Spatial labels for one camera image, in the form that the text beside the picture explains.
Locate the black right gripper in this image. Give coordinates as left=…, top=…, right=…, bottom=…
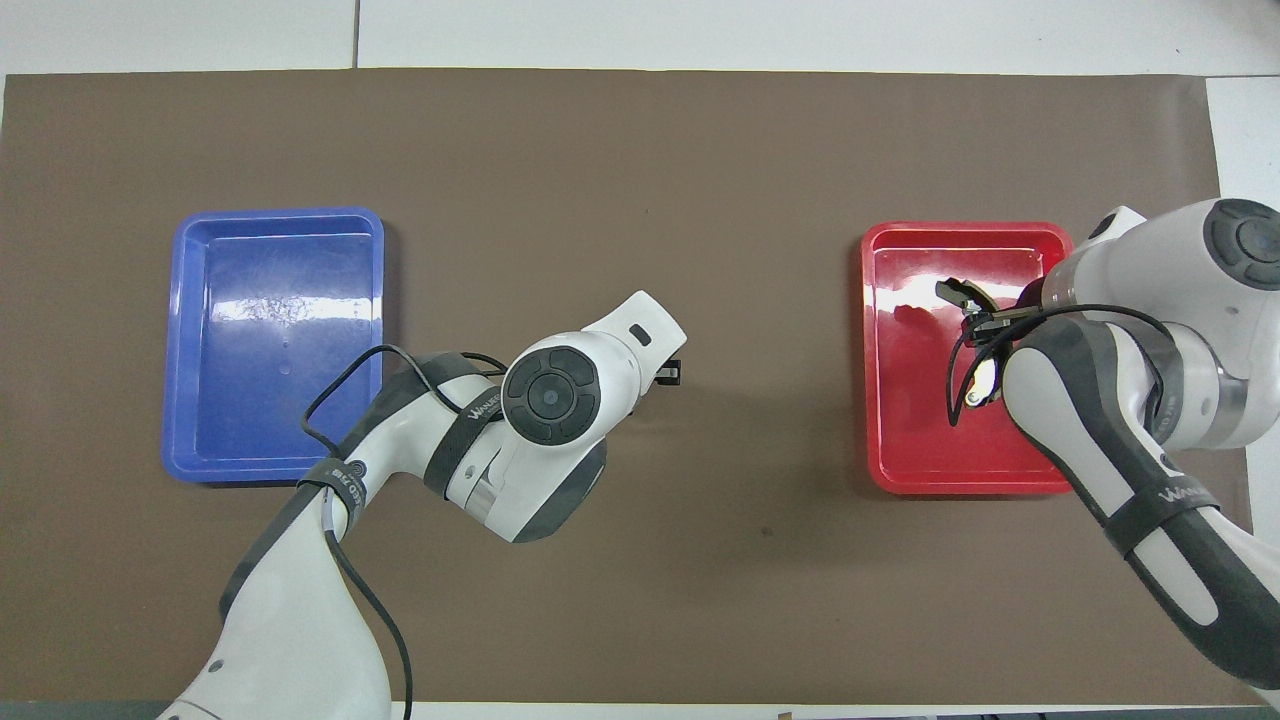
left=962, top=277, right=1051, bottom=344

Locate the curved brake shoe white web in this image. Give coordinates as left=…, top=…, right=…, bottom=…
left=935, top=279, right=1004, bottom=409

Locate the red plastic tray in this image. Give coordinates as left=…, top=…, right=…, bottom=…
left=860, top=221, right=1090, bottom=496

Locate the brown table mat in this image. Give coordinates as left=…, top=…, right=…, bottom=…
left=0, top=68, right=1272, bottom=706

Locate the blue plastic tray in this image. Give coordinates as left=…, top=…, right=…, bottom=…
left=161, top=207, right=386, bottom=485

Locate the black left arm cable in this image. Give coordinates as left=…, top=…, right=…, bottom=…
left=299, top=344, right=511, bottom=720

